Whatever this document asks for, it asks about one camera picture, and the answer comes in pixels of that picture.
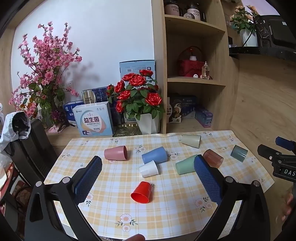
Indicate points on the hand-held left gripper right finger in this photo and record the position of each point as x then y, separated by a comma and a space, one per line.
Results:
207, 178

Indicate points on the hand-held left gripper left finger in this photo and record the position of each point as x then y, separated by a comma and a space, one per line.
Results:
89, 176

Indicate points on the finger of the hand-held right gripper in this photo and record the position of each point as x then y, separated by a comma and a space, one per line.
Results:
267, 150
285, 142

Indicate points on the translucent brown cup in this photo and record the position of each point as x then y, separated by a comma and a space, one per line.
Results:
213, 158

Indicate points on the green cup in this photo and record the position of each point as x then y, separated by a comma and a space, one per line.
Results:
186, 164

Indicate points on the grey cup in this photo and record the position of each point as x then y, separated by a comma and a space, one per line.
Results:
239, 153

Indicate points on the pink cup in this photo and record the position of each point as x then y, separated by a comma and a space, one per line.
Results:
115, 153

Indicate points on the beige cup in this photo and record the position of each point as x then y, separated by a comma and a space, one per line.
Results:
191, 140

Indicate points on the red cup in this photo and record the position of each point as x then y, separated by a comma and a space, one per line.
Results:
141, 192

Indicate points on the blue cup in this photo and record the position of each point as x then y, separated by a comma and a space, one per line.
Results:
154, 154

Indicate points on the white cup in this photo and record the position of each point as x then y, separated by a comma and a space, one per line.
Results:
149, 168

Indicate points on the reddish brown cup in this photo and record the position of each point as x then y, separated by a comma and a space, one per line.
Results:
135, 237

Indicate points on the person's right hand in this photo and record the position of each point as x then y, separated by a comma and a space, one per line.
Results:
288, 205

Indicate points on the yellow checked floral tablecloth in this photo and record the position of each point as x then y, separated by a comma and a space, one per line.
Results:
120, 180

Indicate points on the white box blue print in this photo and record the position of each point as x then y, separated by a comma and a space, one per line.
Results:
93, 119

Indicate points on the gold foil package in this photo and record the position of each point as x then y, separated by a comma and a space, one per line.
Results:
126, 130

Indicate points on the black chair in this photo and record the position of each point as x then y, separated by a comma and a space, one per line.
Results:
34, 148

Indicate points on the purple box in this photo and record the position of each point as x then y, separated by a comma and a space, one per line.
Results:
204, 117

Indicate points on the blue and white carton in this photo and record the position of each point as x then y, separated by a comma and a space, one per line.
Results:
69, 113

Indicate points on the dark snack box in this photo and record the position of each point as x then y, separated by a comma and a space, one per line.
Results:
180, 108

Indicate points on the red patterned bag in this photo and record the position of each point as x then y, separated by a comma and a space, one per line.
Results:
11, 185

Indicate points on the dark blue tumbler box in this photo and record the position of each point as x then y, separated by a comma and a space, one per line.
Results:
99, 94

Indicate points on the red rose plant white pot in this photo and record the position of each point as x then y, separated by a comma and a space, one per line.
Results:
138, 97

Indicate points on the white garment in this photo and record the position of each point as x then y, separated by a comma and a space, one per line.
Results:
7, 129

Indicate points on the glass perfume bottle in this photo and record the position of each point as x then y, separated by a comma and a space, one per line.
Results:
205, 70

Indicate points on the black monitor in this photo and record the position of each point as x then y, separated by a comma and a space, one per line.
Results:
277, 34

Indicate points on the red basket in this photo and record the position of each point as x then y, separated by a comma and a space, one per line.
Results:
189, 66

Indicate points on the pink blossom plant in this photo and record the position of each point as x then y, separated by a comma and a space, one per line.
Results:
46, 69

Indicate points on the light blue tall box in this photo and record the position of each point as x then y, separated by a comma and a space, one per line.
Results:
136, 67

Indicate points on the small white jar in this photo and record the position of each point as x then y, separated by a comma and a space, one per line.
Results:
193, 57

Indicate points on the pink rose plant white pot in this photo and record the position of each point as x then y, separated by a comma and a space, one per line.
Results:
245, 23

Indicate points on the wooden shelf unit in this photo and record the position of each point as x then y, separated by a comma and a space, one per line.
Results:
159, 58

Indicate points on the white mug dark lid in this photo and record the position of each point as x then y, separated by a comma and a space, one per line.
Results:
193, 13

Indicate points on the dark mug pink band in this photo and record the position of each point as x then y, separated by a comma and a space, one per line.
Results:
171, 8

